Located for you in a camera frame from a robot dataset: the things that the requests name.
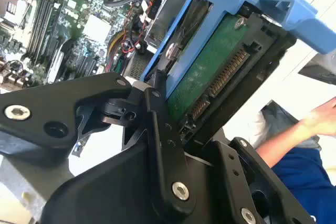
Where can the hard disk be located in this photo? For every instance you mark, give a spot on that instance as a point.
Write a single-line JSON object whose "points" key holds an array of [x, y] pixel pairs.
{"points": [[210, 72]]}

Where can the person's bare hand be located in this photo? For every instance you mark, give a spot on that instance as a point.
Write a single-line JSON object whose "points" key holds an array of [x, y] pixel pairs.
{"points": [[323, 119]]}

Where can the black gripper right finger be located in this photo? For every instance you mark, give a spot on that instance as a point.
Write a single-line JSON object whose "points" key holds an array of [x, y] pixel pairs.
{"points": [[233, 192]]}

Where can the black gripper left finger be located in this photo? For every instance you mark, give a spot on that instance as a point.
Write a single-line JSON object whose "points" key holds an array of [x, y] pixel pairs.
{"points": [[52, 108]]}

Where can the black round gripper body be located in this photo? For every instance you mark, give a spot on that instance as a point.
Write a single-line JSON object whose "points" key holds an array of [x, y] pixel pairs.
{"points": [[105, 190]]}

